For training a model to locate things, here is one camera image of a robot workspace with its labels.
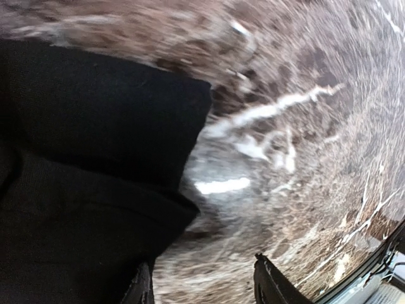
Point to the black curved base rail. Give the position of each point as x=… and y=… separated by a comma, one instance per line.
x=375, y=259

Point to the white slotted cable duct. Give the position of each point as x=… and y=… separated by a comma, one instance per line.
x=379, y=289

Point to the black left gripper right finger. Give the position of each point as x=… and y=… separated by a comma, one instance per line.
x=272, y=287

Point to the black long sleeve shirt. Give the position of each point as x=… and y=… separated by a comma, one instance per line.
x=93, y=149

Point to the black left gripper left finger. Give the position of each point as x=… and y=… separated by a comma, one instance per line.
x=140, y=290

